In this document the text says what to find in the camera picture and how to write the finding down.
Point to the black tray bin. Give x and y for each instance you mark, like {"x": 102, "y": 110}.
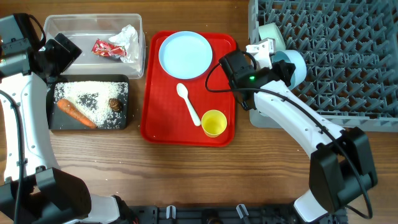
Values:
{"x": 59, "y": 121}

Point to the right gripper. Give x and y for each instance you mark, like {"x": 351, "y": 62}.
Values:
{"x": 277, "y": 68}

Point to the grey dishwasher rack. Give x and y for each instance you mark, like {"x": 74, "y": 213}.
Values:
{"x": 350, "y": 49}

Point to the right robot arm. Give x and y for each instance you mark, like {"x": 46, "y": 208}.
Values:
{"x": 341, "y": 161}

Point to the yellow plastic cup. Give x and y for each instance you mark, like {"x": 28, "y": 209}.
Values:
{"x": 214, "y": 123}

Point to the white plastic spoon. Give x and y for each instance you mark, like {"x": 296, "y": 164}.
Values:
{"x": 183, "y": 93}

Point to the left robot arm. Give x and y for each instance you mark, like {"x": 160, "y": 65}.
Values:
{"x": 35, "y": 189}

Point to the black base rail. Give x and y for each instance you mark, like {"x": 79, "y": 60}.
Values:
{"x": 268, "y": 214}

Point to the red serving tray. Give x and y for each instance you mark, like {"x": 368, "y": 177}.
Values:
{"x": 165, "y": 117}

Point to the red snack wrapper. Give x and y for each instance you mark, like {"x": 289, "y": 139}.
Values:
{"x": 105, "y": 49}

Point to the orange carrot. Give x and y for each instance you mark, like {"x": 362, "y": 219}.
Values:
{"x": 68, "y": 108}

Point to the white rice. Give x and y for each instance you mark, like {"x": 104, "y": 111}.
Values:
{"x": 91, "y": 99}

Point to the green bowl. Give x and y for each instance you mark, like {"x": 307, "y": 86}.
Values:
{"x": 271, "y": 31}

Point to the light blue plate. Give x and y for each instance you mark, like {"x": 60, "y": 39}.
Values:
{"x": 185, "y": 55}

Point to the light blue bowl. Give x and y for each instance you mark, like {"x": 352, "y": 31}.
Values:
{"x": 294, "y": 57}

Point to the brown mushroom piece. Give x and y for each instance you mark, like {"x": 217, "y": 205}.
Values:
{"x": 115, "y": 104}

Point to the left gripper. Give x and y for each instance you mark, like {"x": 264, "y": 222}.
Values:
{"x": 66, "y": 58}

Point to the white napkin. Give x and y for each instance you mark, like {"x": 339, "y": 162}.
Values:
{"x": 128, "y": 39}

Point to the clear plastic bin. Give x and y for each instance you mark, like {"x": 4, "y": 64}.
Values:
{"x": 85, "y": 29}

